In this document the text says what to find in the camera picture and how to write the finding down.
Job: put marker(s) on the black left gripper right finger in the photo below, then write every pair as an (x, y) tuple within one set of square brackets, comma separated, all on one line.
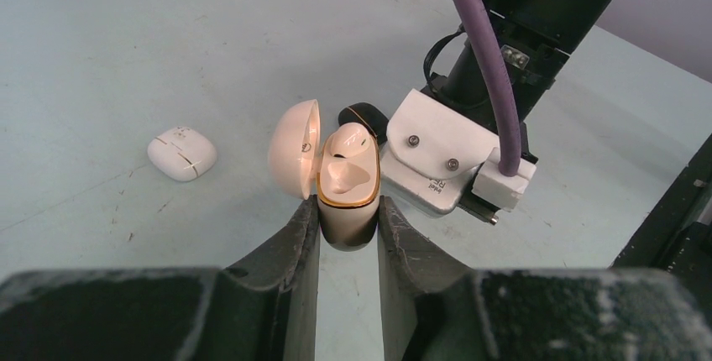
[(434, 307)]

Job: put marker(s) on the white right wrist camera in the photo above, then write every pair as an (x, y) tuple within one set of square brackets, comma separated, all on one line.
[(438, 160)]

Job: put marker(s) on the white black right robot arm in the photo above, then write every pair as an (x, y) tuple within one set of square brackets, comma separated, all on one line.
[(537, 37)]

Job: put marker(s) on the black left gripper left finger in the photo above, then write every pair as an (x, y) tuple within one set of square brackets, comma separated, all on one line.
[(263, 307)]

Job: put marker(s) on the beige earbud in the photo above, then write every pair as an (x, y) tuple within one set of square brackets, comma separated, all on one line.
[(344, 176), (350, 140)]

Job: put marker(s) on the pink charging case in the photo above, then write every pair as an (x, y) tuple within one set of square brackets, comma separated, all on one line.
[(298, 163)]

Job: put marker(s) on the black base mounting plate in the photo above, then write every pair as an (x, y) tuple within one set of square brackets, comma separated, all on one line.
[(650, 241)]

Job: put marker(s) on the white charging case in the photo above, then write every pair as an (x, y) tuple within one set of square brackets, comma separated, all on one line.
[(182, 153)]

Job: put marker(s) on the black gold-trimmed charging case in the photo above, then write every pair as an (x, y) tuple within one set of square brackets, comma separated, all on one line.
[(367, 115)]

